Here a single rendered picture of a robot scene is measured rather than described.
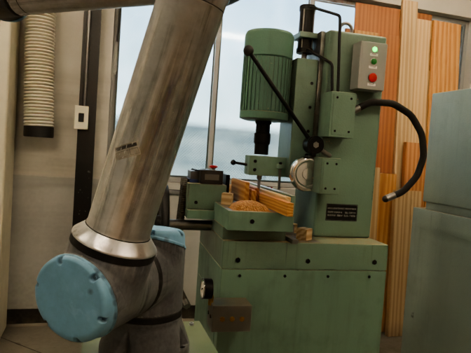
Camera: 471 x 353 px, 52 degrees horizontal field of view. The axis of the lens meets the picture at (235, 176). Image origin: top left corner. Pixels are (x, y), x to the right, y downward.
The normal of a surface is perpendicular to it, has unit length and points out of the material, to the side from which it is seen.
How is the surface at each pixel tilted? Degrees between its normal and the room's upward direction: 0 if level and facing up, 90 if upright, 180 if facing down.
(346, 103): 90
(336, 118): 90
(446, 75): 87
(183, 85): 104
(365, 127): 90
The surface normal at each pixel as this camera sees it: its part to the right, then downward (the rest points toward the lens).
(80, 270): -0.36, 0.11
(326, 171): 0.23, 0.07
